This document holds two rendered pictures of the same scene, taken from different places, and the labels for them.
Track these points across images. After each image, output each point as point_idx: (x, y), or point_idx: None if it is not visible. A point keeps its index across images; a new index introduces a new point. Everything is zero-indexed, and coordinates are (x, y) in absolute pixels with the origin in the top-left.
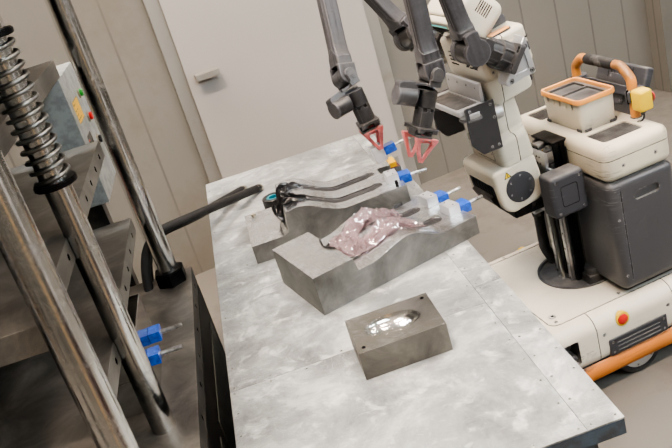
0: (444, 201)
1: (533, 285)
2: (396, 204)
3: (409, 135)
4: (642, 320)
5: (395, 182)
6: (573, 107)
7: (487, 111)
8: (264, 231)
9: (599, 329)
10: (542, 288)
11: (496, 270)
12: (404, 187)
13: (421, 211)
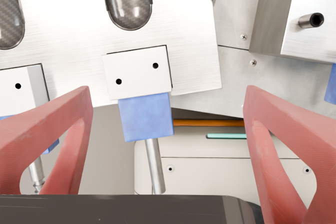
0: (27, 92)
1: (241, 189)
2: None
3: (320, 205)
4: None
5: (310, 14)
6: None
7: None
8: None
9: (134, 193)
10: (227, 192)
11: (306, 176)
12: (279, 43)
13: (101, 22)
